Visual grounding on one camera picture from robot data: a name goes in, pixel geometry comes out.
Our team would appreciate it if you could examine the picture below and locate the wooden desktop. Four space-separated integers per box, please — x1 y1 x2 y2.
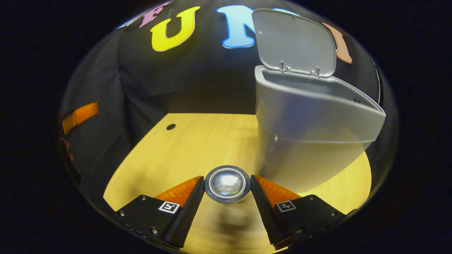
102 113 373 254

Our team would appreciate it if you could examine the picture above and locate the silver pop can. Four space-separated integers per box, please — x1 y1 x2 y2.
204 165 252 204

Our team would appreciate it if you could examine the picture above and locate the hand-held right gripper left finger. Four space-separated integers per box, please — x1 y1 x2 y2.
114 175 206 249

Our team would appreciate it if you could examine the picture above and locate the black backdrop cloth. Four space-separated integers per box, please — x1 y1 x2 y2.
56 0 389 208

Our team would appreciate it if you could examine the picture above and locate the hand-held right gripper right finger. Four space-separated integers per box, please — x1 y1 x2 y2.
250 174 358 249

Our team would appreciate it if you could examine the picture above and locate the white desktop garbage bin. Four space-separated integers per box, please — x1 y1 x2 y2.
251 8 386 193

